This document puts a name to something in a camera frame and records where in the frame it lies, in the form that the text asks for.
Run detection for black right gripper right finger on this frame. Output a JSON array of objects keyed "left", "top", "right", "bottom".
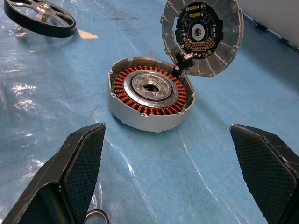
[{"left": 229, "top": 123, "right": 299, "bottom": 224}]

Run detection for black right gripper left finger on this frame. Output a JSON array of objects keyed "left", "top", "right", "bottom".
[{"left": 0, "top": 122, "right": 106, "bottom": 224}]

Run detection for silver motor housing copper windings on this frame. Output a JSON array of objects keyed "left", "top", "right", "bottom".
[{"left": 107, "top": 56, "right": 196, "bottom": 133}]

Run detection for grey round object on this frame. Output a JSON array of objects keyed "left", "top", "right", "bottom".
[{"left": 160, "top": 0, "right": 244, "bottom": 78}]

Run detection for blue plastic table sheet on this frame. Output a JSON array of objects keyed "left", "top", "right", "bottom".
[{"left": 0, "top": 0, "right": 299, "bottom": 224}]

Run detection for beige tape strip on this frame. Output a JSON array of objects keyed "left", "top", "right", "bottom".
[{"left": 77, "top": 29, "right": 99, "bottom": 39}]

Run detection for black wheel silver spokes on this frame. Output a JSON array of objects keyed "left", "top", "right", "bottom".
[{"left": 4, "top": 0, "right": 77, "bottom": 38}]

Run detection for white backdrop sheet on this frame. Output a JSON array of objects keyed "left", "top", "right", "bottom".
[{"left": 238, "top": 0, "right": 299, "bottom": 51}]

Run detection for small black ring bearing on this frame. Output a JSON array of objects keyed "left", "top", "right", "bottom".
[{"left": 85, "top": 209, "right": 110, "bottom": 224}]

